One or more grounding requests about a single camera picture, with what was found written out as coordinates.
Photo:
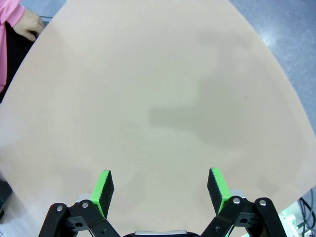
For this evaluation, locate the person's left forearm pink sleeve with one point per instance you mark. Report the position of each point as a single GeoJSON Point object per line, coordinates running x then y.
{"type": "Point", "coordinates": [10, 11]}

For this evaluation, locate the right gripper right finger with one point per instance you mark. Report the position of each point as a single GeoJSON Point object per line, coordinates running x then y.
{"type": "Point", "coordinates": [217, 190]}

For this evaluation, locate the black rounded object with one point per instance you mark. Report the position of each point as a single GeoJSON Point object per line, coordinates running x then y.
{"type": "Point", "coordinates": [5, 195]}

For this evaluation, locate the person in pink sleeve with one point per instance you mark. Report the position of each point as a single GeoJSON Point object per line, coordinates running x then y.
{"type": "Point", "coordinates": [14, 51]}

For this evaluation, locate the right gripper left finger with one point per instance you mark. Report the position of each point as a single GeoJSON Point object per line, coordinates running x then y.
{"type": "Point", "coordinates": [105, 192]}

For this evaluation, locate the pink hoodie torso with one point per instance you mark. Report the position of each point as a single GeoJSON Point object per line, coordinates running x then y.
{"type": "Point", "coordinates": [2, 61]}

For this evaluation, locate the person's left hand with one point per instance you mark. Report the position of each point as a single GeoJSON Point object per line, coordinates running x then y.
{"type": "Point", "coordinates": [28, 23]}

